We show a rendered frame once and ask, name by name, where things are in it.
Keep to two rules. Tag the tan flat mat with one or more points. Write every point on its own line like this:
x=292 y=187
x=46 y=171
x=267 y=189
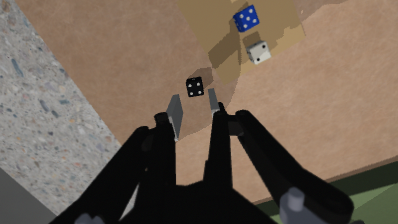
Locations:
x=213 y=25

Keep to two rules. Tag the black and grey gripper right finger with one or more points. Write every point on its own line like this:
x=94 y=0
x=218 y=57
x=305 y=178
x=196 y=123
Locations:
x=303 y=198

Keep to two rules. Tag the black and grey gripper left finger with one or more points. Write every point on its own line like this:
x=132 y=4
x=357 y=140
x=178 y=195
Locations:
x=106 y=198

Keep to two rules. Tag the blue die with white pips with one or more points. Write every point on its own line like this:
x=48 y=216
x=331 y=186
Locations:
x=246 y=19

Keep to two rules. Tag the black die with grey pips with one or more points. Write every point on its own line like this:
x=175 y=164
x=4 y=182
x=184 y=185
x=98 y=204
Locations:
x=194 y=87

